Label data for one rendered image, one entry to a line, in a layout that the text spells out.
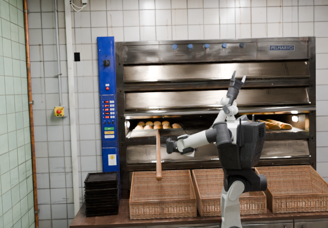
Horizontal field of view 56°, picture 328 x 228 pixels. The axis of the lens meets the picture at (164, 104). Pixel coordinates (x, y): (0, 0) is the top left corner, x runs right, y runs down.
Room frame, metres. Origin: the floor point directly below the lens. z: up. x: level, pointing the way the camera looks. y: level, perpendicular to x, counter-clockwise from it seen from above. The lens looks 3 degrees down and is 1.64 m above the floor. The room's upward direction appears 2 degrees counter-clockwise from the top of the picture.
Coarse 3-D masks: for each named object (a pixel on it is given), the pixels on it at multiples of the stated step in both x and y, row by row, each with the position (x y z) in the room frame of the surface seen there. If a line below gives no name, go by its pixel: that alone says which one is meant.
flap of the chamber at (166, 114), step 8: (168, 112) 2.84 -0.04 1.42; (176, 112) 2.84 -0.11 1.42; (184, 112) 2.84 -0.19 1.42; (192, 112) 2.84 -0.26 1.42; (200, 112) 2.84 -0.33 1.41; (208, 112) 2.85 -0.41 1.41; (216, 112) 2.85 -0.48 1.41; (240, 112) 2.85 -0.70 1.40; (248, 112) 2.87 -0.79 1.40; (256, 112) 2.89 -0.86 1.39; (264, 112) 2.91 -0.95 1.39; (272, 112) 2.94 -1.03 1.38; (280, 112) 2.96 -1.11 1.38; (288, 112) 2.98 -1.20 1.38; (296, 112) 3.01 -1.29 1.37; (304, 112) 3.03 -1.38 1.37
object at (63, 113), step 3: (54, 108) 2.87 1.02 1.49; (57, 108) 2.87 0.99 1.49; (60, 108) 2.88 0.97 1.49; (63, 108) 2.88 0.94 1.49; (54, 111) 2.88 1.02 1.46; (63, 111) 2.88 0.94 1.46; (66, 111) 2.94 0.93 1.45; (54, 114) 2.88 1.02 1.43; (57, 114) 2.88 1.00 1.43; (60, 114) 2.88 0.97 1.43; (63, 114) 2.88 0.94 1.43; (66, 114) 2.94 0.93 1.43
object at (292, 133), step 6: (270, 132) 3.02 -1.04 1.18; (276, 132) 3.01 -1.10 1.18; (282, 132) 3.01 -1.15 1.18; (288, 132) 3.02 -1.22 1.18; (294, 132) 3.02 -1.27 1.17; (300, 132) 3.02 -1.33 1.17; (306, 132) 3.02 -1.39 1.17; (126, 138) 2.97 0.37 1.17; (132, 138) 2.97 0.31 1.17; (138, 138) 2.97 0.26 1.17; (144, 138) 2.97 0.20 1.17; (150, 138) 2.97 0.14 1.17; (156, 138) 2.98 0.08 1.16; (162, 138) 2.98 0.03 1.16; (174, 138) 2.98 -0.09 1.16
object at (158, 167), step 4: (160, 148) 2.30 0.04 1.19; (156, 152) 2.19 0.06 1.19; (160, 152) 2.15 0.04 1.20; (156, 156) 2.05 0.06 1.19; (160, 156) 2.02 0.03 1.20; (156, 160) 1.94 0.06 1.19; (160, 160) 1.91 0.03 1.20; (156, 164) 1.84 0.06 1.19; (160, 164) 1.81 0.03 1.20; (156, 168) 1.73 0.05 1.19; (160, 168) 1.71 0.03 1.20; (156, 172) 1.65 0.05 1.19; (160, 172) 1.63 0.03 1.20; (156, 176) 1.58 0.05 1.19; (160, 176) 1.56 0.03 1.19; (160, 180) 1.56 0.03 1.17
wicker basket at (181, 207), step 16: (144, 176) 2.93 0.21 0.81; (176, 176) 2.93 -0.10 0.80; (144, 192) 2.89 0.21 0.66; (160, 192) 2.89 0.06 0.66; (176, 192) 2.90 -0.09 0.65; (192, 192) 2.68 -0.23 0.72; (144, 208) 2.68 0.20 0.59; (160, 208) 2.67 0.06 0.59; (176, 208) 2.48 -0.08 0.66; (192, 208) 2.49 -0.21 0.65
